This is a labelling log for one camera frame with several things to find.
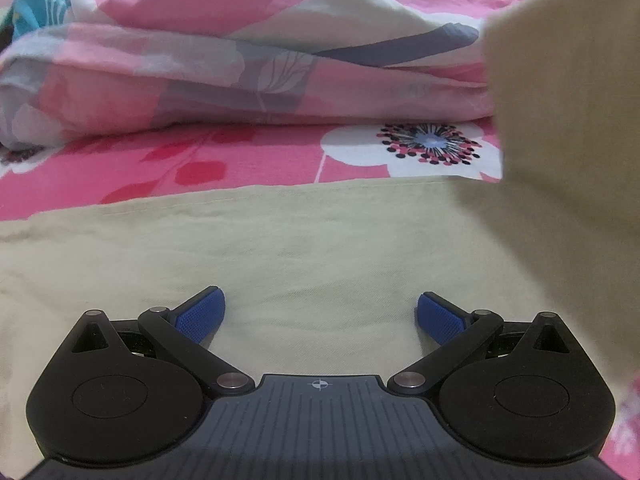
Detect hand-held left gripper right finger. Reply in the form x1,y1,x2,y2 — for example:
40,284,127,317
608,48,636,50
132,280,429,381
387,293,577,396

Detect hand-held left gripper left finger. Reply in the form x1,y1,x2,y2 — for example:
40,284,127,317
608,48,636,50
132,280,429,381
65,285,254,396

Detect beige pants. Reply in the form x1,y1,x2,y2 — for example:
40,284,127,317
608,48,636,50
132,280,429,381
0,0,640,480

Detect pink floral fleece blanket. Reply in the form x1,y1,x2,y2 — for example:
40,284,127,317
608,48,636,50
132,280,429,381
0,119,640,480

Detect pink and teal floral duvet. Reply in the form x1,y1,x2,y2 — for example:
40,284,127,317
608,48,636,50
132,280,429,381
0,0,547,152

